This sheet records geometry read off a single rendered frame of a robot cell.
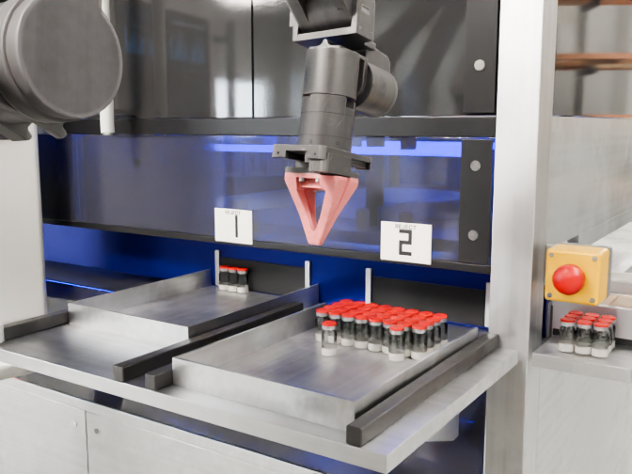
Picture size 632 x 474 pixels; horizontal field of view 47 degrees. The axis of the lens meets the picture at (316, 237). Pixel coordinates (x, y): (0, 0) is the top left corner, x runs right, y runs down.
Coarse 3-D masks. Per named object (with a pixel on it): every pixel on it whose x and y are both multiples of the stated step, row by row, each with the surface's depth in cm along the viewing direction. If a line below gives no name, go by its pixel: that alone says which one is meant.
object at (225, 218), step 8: (216, 208) 131; (216, 216) 131; (224, 216) 130; (232, 216) 129; (240, 216) 128; (248, 216) 127; (216, 224) 131; (224, 224) 130; (232, 224) 129; (240, 224) 128; (248, 224) 127; (216, 232) 132; (224, 232) 131; (232, 232) 129; (240, 232) 129; (248, 232) 127; (216, 240) 132; (224, 240) 131; (232, 240) 130; (240, 240) 129; (248, 240) 128
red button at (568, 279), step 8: (568, 264) 96; (560, 272) 95; (568, 272) 95; (576, 272) 94; (552, 280) 96; (560, 280) 95; (568, 280) 95; (576, 280) 94; (584, 280) 95; (560, 288) 95; (568, 288) 95; (576, 288) 94
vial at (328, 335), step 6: (324, 330) 100; (330, 330) 99; (324, 336) 99; (330, 336) 99; (336, 336) 100; (324, 342) 99; (330, 342) 99; (336, 342) 100; (324, 348) 100; (330, 348) 99; (336, 348) 100; (324, 354) 100; (330, 354) 100; (336, 354) 100
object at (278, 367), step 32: (288, 320) 108; (192, 352) 91; (224, 352) 96; (256, 352) 102; (288, 352) 102; (320, 352) 102; (352, 352) 102; (448, 352) 94; (192, 384) 88; (224, 384) 85; (256, 384) 82; (288, 384) 80; (320, 384) 89; (352, 384) 89; (384, 384) 80; (320, 416) 77; (352, 416) 75
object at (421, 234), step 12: (384, 228) 113; (396, 228) 111; (408, 228) 110; (420, 228) 109; (384, 240) 113; (396, 240) 112; (420, 240) 109; (384, 252) 113; (396, 252) 112; (420, 252) 110
